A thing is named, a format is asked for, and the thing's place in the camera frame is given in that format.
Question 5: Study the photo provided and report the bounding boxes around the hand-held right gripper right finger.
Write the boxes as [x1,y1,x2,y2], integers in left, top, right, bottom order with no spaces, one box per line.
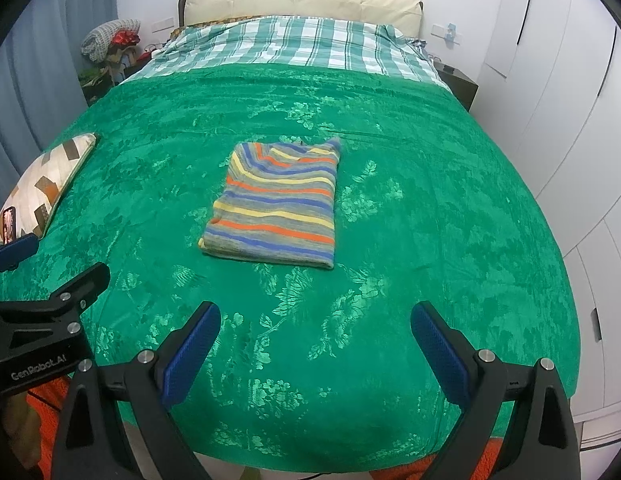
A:
[411,301,582,480]

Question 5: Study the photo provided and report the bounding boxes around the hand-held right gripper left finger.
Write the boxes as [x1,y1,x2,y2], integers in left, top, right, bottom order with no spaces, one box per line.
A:
[50,301,222,480]

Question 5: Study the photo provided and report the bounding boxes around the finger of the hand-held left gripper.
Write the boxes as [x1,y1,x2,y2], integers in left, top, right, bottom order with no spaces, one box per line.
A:
[0,234,40,273]
[43,262,112,313]

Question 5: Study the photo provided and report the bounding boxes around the striped knit sweater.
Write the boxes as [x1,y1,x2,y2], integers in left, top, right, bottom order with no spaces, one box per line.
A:
[198,137,342,271]

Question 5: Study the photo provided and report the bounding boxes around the pile of clothes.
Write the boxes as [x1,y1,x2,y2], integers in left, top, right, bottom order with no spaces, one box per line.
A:
[78,45,156,106]

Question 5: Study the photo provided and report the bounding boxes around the patchwork patterned cushion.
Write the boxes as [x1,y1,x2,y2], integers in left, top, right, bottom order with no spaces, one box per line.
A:
[0,132,98,246]

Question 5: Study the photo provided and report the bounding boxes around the green floral blanket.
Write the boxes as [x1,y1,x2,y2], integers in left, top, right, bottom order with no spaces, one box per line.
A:
[28,62,580,473]

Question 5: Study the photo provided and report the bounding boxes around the blue-grey curtain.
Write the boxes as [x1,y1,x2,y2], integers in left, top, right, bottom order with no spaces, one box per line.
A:
[0,0,121,221]

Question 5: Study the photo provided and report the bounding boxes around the grey knitted cloth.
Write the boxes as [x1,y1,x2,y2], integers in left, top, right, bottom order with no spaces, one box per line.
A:
[81,18,142,62]

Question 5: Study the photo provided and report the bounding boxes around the dark nightstand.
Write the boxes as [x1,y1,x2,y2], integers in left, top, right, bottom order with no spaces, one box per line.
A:
[435,62,479,113]

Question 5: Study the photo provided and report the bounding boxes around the white wardrobe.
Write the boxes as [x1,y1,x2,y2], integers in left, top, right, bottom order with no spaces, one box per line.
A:
[483,0,621,441]

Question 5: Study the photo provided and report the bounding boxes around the brown patterned pillow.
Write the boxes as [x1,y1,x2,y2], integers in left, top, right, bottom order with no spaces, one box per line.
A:
[169,15,264,41]

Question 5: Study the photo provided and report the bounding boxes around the green checked bed sheet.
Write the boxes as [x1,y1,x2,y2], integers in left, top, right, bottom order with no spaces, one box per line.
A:
[118,14,454,93]

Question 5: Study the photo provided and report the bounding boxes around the cream padded headboard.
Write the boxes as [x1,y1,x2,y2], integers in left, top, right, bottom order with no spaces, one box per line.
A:
[178,0,424,41]

